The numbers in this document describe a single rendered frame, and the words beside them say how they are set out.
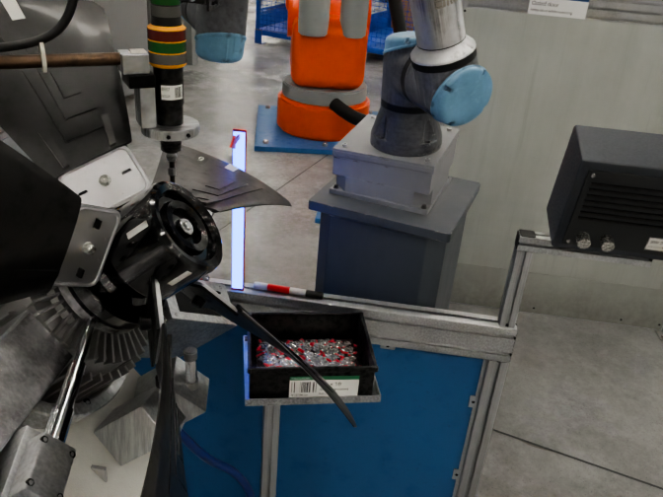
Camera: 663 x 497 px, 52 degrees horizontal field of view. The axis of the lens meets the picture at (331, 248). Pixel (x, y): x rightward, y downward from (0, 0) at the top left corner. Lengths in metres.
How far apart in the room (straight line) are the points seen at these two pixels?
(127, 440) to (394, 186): 0.75
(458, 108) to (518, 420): 1.49
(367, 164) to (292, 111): 3.32
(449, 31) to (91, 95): 0.61
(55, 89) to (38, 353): 0.31
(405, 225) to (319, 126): 3.33
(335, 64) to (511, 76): 2.15
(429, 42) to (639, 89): 1.62
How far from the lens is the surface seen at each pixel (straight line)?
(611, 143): 1.21
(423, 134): 1.39
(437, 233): 1.34
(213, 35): 1.06
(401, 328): 1.34
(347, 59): 4.61
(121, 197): 0.83
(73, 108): 0.86
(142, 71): 0.82
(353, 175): 1.42
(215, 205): 0.93
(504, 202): 2.80
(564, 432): 2.52
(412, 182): 1.38
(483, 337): 1.35
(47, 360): 0.80
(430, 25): 1.20
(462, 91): 1.22
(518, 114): 2.69
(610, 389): 2.79
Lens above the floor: 1.58
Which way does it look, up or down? 28 degrees down
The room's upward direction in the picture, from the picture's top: 5 degrees clockwise
